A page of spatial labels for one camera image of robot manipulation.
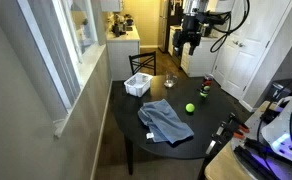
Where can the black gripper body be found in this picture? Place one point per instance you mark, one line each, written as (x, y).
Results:
(191, 26)

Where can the green tennis ball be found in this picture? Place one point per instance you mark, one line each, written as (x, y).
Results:
(190, 107)

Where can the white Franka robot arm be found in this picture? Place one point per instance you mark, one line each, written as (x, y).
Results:
(286, 130)

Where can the white island cabinet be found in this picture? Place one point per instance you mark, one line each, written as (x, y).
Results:
(199, 61)

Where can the steel refrigerator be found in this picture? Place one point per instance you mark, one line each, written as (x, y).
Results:
(163, 23)

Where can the clear drinking glass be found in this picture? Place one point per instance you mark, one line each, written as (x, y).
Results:
(170, 81)

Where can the black wooden chair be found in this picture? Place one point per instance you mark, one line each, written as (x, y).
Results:
(142, 62)

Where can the white plastic basket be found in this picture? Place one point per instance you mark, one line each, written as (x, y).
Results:
(138, 84)

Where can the white kitchen counter cabinet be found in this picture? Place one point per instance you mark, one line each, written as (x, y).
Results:
(122, 53)

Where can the white panel door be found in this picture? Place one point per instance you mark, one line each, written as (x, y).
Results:
(249, 50)

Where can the black coffee maker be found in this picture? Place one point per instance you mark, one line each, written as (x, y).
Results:
(118, 26)

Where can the blue towel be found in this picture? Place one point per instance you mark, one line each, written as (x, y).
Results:
(164, 121)

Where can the black orange bar clamp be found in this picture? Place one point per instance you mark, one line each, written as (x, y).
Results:
(237, 122)
(221, 136)

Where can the white framed window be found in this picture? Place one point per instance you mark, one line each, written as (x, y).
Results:
(69, 50)

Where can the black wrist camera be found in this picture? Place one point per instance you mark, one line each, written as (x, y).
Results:
(206, 29)

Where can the white upper wall cabinet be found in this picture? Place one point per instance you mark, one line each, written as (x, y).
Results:
(111, 5)

